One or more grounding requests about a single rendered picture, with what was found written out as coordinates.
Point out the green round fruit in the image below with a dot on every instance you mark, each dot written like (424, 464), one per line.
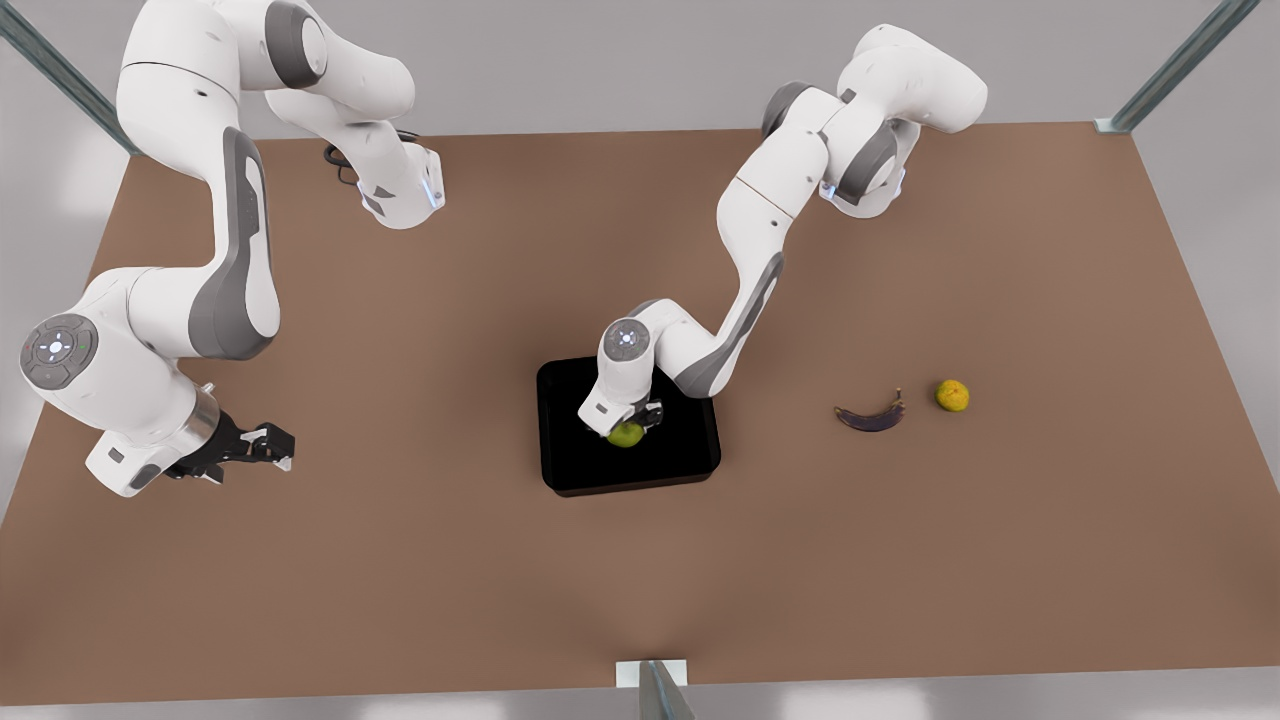
(625, 435)

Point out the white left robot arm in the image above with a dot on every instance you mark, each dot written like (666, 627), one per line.
(770, 200)

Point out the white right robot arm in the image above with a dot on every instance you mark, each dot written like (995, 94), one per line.
(170, 110)

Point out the black square tray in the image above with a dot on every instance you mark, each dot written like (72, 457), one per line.
(680, 450)

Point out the dark purple eggplant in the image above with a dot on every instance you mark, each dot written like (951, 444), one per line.
(870, 420)

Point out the yellow-green orange fruit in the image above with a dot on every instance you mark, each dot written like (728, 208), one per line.
(952, 396)

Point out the silver frame post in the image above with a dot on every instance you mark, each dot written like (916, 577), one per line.
(1180, 65)
(660, 692)
(60, 70)

